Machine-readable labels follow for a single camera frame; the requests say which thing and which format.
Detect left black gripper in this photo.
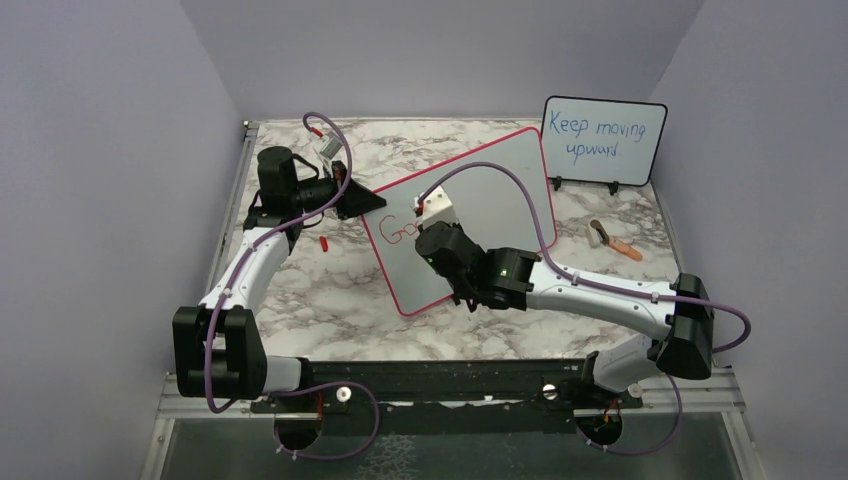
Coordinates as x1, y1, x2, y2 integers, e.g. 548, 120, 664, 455
291, 160, 388, 221

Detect red framed whiteboard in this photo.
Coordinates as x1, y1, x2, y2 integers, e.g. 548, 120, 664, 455
363, 127, 558, 316

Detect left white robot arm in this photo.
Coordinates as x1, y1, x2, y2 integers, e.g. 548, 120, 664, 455
172, 146, 387, 411

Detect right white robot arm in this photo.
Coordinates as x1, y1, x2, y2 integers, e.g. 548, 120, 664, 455
415, 221, 715, 407

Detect black framed whiteboard with writing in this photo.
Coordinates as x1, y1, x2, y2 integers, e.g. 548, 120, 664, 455
541, 95, 668, 195

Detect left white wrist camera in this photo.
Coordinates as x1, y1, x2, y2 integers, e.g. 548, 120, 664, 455
314, 131, 344, 165

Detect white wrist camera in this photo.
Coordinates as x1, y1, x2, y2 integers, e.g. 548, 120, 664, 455
413, 186, 459, 230
314, 131, 344, 165

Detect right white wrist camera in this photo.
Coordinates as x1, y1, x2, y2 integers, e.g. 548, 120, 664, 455
413, 186, 459, 230

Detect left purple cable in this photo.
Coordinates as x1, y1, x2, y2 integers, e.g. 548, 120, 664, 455
203, 111, 382, 464

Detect purple cable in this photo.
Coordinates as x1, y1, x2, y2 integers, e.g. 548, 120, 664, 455
414, 161, 753, 458
203, 111, 382, 464

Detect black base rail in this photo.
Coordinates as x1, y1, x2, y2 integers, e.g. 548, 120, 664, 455
250, 359, 648, 436

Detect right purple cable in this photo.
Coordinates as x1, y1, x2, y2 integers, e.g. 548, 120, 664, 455
414, 161, 753, 458

